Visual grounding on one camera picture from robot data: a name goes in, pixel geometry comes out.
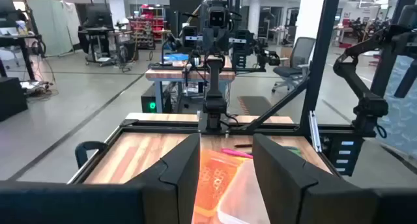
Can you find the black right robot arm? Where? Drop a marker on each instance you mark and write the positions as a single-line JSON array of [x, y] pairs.
[[215, 87]]

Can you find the translucent white supply box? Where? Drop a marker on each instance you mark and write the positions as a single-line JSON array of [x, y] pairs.
[[241, 198]]

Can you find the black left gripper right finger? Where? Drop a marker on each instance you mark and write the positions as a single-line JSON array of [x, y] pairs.
[[325, 204]]

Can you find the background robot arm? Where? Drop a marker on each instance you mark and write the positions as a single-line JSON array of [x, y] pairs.
[[242, 45], [190, 38]]

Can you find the pink highlighter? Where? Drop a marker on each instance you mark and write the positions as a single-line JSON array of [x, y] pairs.
[[236, 153]]

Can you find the orange plastic box lid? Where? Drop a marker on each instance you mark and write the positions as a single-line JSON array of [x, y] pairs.
[[215, 178]]

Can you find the black metal table frame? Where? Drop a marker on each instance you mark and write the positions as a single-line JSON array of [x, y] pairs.
[[319, 54]]

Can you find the silver metal bracket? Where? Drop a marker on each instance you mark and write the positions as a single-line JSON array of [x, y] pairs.
[[315, 133]]

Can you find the black desk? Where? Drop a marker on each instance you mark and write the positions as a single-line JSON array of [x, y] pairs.
[[19, 38]]

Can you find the pale green curtain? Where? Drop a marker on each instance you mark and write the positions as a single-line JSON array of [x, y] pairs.
[[52, 25]]

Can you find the red parts shelf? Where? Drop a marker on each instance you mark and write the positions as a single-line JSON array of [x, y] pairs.
[[151, 22]]

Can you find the black cart with monitor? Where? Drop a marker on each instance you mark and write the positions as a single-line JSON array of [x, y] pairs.
[[97, 22]]

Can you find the green scissors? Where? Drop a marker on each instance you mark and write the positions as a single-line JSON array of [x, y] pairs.
[[294, 150]]

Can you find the black click pen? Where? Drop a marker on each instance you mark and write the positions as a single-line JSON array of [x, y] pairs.
[[242, 146]]

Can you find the black computer tower green light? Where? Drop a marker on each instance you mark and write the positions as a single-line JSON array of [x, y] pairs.
[[151, 102]]

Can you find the grey office chair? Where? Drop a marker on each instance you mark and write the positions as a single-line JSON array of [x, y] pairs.
[[294, 61]]

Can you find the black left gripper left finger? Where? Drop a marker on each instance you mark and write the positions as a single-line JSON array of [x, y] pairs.
[[97, 204]]

